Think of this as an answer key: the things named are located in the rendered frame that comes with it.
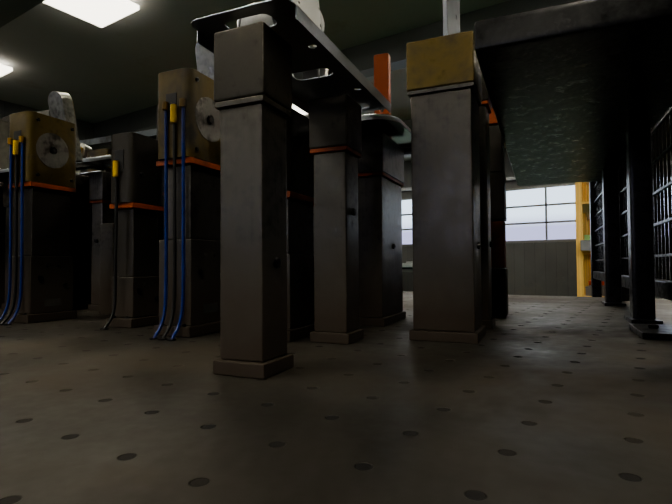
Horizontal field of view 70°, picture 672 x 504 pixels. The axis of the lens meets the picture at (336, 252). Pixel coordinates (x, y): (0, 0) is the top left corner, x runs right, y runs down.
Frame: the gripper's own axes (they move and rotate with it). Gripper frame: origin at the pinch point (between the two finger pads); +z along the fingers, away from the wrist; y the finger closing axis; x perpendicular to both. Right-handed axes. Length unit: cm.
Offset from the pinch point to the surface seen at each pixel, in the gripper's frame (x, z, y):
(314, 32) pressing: 20.4, 12.9, 36.1
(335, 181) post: 16.2, 23.3, 22.0
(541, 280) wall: 34, 64, -975
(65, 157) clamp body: -37.7, 13.9, 15.6
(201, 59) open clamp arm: -6.5, 3.2, 18.0
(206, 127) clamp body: -2.7, 14.5, 21.6
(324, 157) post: 14.8, 20.3, 22.0
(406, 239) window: -256, -29, -1023
